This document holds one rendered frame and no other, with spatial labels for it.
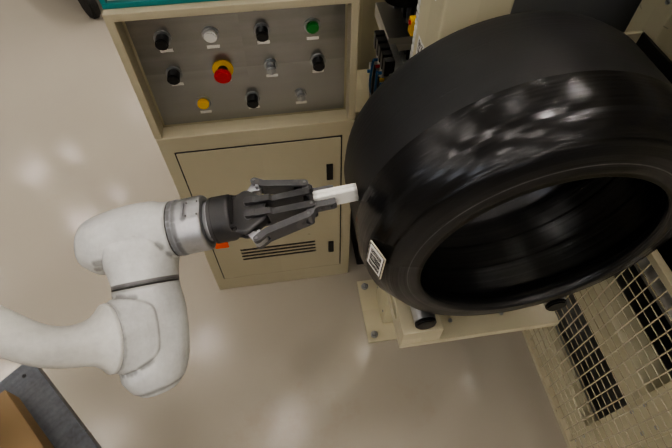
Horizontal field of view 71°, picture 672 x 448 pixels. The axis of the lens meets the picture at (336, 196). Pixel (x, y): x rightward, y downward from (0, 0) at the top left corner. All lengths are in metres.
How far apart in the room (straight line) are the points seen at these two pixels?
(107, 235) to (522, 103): 0.61
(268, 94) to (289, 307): 0.99
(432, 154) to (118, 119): 2.44
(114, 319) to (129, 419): 1.27
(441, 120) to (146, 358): 0.53
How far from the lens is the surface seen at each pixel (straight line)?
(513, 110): 0.63
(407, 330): 1.05
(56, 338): 0.75
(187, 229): 0.75
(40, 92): 3.31
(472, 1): 0.91
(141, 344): 0.76
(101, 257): 0.80
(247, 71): 1.27
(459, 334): 1.13
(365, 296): 2.02
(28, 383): 1.43
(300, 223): 0.73
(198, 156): 1.41
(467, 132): 0.63
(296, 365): 1.93
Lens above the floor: 1.83
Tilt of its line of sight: 52 degrees down
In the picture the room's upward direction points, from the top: straight up
